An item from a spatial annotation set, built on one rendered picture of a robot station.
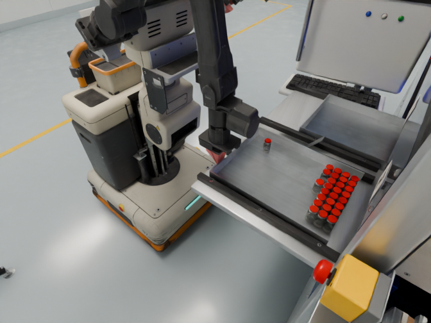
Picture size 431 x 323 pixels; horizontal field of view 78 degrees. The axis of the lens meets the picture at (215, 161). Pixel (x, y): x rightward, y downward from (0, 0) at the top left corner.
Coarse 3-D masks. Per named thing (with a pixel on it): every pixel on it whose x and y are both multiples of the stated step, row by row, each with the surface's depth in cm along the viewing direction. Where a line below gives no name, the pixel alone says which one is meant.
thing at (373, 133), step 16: (336, 96) 100; (320, 112) 99; (336, 112) 99; (352, 112) 99; (368, 112) 96; (384, 112) 93; (304, 128) 87; (320, 128) 92; (336, 128) 92; (352, 128) 92; (368, 128) 92; (384, 128) 92; (400, 128) 92; (336, 144) 83; (352, 144) 86; (368, 144) 86; (384, 144) 86; (384, 160) 76
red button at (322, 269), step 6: (318, 264) 45; (324, 264) 45; (330, 264) 45; (318, 270) 44; (324, 270) 44; (330, 270) 44; (318, 276) 44; (324, 276) 44; (318, 282) 45; (324, 282) 44
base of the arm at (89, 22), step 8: (88, 16) 73; (80, 24) 73; (88, 24) 72; (96, 24) 70; (80, 32) 73; (88, 32) 73; (96, 32) 71; (88, 40) 73; (96, 40) 74; (104, 40) 74; (112, 40) 75; (120, 40) 78; (96, 48) 74
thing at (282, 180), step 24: (240, 144) 81; (288, 144) 84; (216, 168) 75; (240, 168) 79; (264, 168) 79; (288, 168) 79; (312, 168) 79; (240, 192) 70; (264, 192) 72; (288, 192) 72; (288, 216) 63
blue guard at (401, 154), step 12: (420, 96) 73; (420, 108) 58; (408, 120) 70; (420, 120) 48; (408, 132) 57; (396, 144) 67; (408, 144) 47; (396, 156) 54; (408, 156) 40; (396, 168) 46; (384, 180) 53; (384, 192) 44; (372, 204) 51
